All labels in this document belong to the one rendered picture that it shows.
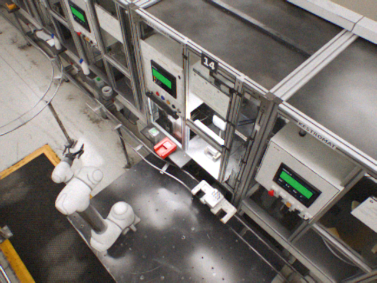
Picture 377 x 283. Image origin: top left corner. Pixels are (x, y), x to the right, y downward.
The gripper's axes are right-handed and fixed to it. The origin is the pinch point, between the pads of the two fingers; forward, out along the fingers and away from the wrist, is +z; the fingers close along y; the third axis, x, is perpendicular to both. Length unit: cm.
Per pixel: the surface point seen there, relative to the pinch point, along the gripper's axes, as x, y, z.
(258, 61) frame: -123, -108, -32
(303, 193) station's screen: -76, -149, -74
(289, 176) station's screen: -80, -139, -68
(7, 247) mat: 128, 54, -34
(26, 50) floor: 65, 175, 252
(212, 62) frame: -118, -83, -38
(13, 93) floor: 88, 149, 163
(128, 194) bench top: 27, -51, -17
